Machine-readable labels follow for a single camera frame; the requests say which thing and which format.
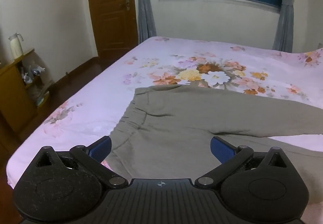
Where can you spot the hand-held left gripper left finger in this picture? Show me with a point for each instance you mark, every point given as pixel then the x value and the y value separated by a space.
pixel 101 148

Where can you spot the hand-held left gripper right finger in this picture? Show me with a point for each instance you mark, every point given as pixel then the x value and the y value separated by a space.
pixel 222 149

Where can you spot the grey pants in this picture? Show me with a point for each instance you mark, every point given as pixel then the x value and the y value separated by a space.
pixel 181 115

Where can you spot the floral pink bed sheet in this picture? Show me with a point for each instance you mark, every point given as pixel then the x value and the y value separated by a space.
pixel 96 92

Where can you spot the wooden cabinet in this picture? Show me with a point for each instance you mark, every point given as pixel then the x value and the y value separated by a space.
pixel 12 97

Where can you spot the white figurines on shelf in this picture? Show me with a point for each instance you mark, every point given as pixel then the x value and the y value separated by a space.
pixel 31 72

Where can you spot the white thermos jug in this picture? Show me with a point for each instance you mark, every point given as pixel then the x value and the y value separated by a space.
pixel 15 46

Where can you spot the brown wooden door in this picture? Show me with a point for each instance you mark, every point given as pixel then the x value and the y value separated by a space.
pixel 111 12

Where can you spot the grey curtain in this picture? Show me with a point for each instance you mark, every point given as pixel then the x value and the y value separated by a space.
pixel 145 12
pixel 285 19

